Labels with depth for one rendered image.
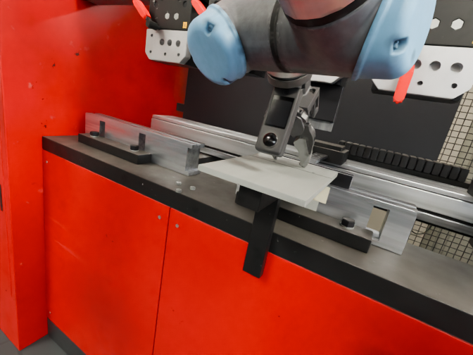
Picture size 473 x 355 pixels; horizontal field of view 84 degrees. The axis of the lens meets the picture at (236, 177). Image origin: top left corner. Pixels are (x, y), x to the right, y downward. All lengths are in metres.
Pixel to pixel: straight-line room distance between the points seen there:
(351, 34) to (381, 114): 0.90
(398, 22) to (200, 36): 0.18
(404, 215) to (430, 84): 0.24
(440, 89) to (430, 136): 0.56
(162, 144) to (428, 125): 0.89
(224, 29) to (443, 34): 0.41
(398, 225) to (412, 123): 0.57
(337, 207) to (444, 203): 0.35
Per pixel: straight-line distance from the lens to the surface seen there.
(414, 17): 0.23
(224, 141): 1.00
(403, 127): 1.12
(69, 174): 1.01
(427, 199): 0.87
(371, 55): 0.23
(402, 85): 0.54
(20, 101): 1.09
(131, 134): 0.93
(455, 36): 0.60
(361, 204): 0.61
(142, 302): 0.89
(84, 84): 1.18
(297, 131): 0.49
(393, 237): 0.62
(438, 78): 0.58
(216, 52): 0.29
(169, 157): 0.82
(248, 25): 0.29
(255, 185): 0.38
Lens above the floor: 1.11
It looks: 16 degrees down
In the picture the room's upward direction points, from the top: 11 degrees clockwise
